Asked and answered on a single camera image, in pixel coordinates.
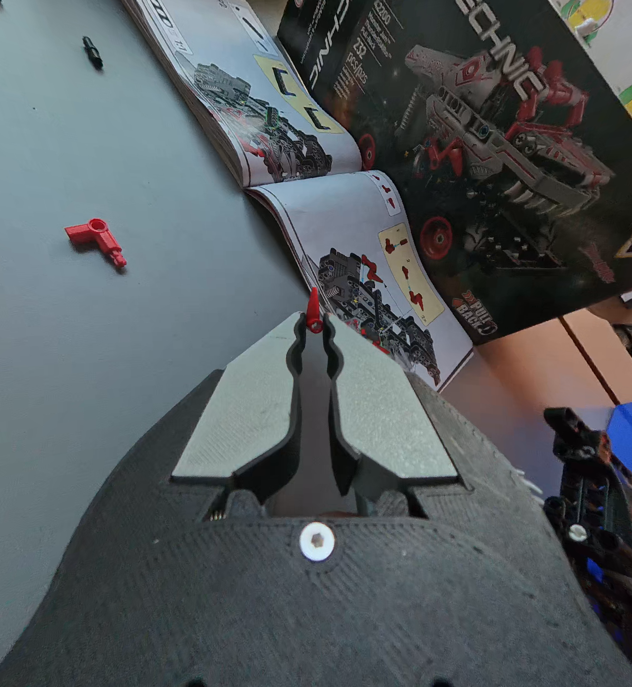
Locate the red lego short connector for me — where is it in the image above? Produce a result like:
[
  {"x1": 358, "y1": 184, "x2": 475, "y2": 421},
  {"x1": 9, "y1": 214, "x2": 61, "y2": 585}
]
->
[{"x1": 64, "y1": 217, "x2": 114, "y2": 249}]

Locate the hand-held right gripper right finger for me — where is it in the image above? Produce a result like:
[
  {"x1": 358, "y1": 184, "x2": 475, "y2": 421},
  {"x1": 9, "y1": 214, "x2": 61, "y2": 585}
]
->
[{"x1": 321, "y1": 314, "x2": 460, "y2": 511}]

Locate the black lego set box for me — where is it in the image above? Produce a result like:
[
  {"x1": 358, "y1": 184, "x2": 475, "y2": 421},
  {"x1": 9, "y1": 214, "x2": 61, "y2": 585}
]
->
[{"x1": 276, "y1": 0, "x2": 632, "y2": 345}]

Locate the grey dinosaur lego model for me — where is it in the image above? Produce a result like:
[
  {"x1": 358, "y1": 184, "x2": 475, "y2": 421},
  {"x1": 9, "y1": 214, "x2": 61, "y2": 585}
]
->
[{"x1": 511, "y1": 406, "x2": 632, "y2": 687}]

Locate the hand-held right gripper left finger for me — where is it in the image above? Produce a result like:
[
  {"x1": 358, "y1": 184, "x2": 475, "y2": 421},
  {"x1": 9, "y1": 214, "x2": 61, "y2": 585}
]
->
[{"x1": 171, "y1": 311, "x2": 310, "y2": 505}]

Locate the lego instruction booklet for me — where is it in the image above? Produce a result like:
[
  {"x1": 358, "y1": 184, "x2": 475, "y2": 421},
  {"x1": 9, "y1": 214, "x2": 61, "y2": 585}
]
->
[{"x1": 121, "y1": 0, "x2": 475, "y2": 393}]

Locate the red lego claw assembly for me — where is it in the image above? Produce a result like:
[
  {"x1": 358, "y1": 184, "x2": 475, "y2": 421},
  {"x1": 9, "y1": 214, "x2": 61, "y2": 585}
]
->
[{"x1": 305, "y1": 287, "x2": 325, "y2": 334}]

